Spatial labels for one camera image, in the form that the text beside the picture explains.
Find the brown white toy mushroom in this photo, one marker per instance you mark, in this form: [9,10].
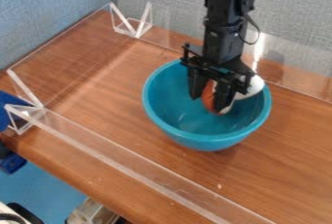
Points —
[256,87]

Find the blue plastic bowl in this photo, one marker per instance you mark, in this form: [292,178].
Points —
[187,122]

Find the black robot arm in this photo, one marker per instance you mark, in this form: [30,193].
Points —
[228,12]

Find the black white object corner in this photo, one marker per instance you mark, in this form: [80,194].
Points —
[17,214]

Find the clear acrylic barrier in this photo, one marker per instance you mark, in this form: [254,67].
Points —
[84,128]

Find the grey metal table leg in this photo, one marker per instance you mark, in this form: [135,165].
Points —
[92,213]

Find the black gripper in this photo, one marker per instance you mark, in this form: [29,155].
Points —
[216,61]

